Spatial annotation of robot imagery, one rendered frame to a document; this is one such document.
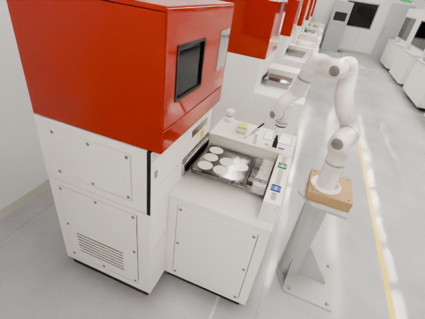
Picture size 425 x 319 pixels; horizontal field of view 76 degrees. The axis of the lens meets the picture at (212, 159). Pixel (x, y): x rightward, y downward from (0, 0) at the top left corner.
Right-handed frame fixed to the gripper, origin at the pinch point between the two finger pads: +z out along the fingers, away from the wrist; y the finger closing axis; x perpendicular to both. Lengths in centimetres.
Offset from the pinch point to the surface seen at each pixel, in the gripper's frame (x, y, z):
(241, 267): 4, 64, 55
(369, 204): 117, -117, 100
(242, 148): -21.4, 3.4, 8.6
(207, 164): -37, 35, 10
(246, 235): 2, 64, 28
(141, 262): -55, 84, 62
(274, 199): 10, 54, 5
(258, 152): -9.1, 3.4, 7.7
